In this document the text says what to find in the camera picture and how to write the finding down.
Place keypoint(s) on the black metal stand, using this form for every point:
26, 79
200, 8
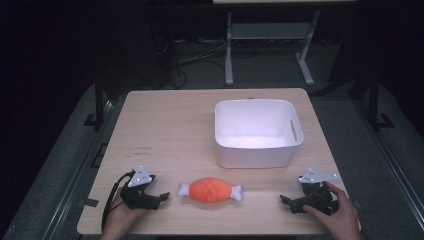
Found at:
375, 100
99, 100

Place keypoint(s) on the white plastic bin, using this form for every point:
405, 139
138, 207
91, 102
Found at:
256, 133

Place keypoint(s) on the white metal table frame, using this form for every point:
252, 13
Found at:
266, 31

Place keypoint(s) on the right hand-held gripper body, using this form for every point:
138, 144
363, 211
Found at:
316, 191

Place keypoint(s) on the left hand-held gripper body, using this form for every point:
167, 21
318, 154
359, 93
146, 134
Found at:
139, 178

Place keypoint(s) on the person's right hand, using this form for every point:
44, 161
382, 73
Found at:
340, 216

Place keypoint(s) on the orange plush meat toy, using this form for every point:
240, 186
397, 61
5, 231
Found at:
210, 190

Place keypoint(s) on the grey metal floor rail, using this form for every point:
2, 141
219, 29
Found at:
390, 160
76, 173

